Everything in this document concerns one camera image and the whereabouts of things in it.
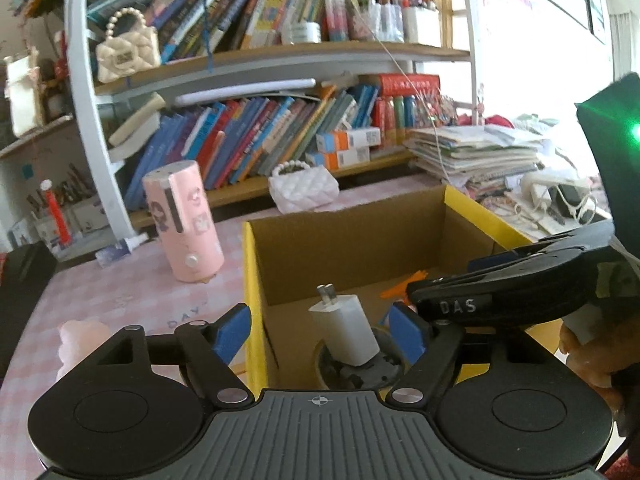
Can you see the small spray bottle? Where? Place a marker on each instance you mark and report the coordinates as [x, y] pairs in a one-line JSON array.
[[122, 250]]

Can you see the white paper bag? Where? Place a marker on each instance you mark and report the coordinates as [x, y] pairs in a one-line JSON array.
[[22, 95]]

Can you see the small white quilted purse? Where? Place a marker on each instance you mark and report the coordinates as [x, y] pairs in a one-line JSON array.
[[302, 190]]

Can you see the row of leaning colourful books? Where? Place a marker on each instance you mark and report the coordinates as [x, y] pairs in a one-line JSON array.
[[240, 5]]

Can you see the white plug charger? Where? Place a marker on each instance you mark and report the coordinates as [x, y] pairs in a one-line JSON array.
[[347, 325]]

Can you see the cream book stack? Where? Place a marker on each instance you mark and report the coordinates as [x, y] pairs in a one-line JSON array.
[[135, 130]]

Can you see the pink cylindrical humidifier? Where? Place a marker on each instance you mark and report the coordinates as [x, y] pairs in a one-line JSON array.
[[185, 220]]

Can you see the stack of papers and notebooks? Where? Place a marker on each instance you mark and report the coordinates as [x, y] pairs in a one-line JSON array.
[[470, 155]]

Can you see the red cloth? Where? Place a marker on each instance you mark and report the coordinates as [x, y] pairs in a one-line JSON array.
[[492, 121]]

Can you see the white round jar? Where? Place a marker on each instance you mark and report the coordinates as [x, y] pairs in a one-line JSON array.
[[301, 32]]

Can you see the yellow cardboard box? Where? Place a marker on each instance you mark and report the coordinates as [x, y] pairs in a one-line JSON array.
[[350, 250]]

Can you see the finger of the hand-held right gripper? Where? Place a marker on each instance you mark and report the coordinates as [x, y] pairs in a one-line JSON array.
[[455, 300], [492, 261]]

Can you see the clear pen cups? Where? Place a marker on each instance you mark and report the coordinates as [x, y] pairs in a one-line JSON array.
[[377, 20]]

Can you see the red and white tube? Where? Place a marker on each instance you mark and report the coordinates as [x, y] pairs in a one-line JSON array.
[[56, 215]]

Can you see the row of red spines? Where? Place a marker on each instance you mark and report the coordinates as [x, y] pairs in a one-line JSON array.
[[395, 120]]

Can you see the white power adapter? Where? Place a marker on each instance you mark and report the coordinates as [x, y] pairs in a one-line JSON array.
[[542, 185]]

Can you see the white bookshelf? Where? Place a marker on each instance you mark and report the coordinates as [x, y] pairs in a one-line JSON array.
[[92, 125]]

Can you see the pink plush toy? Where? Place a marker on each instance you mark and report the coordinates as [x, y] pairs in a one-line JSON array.
[[80, 340]]

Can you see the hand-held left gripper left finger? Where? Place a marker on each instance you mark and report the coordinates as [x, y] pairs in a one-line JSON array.
[[231, 335]]

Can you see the white rolled paper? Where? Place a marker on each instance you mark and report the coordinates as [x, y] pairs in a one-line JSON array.
[[245, 91]]

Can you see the white pen holder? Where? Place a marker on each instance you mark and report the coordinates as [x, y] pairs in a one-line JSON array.
[[421, 25]]

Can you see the orange and white carton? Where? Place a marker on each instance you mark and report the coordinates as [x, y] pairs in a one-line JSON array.
[[340, 158], [350, 140]]

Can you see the person's right hand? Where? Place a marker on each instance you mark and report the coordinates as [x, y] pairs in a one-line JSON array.
[[590, 360]]

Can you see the colourful patterned box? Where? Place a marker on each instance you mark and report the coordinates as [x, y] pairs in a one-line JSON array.
[[439, 110]]

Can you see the grey tape roll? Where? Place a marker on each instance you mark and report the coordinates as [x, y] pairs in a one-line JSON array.
[[385, 365]]

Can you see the long row of blue books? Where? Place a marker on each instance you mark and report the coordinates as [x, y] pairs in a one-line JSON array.
[[250, 140]]

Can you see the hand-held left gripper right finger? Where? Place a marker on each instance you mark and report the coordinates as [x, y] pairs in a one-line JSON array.
[[406, 332]]

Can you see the tall glue bottle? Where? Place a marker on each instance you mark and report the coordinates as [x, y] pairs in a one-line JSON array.
[[336, 10]]

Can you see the small orange item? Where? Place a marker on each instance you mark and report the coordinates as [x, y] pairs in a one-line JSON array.
[[400, 287]]

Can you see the red flat box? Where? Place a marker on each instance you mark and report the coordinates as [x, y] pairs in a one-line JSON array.
[[410, 85]]

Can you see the desk organizer with tools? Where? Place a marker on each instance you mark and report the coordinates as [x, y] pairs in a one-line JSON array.
[[75, 200]]

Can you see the pink checked tablecloth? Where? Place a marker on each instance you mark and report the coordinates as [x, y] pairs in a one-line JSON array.
[[100, 300]]

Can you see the black box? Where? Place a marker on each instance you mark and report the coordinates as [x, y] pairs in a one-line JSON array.
[[22, 290]]

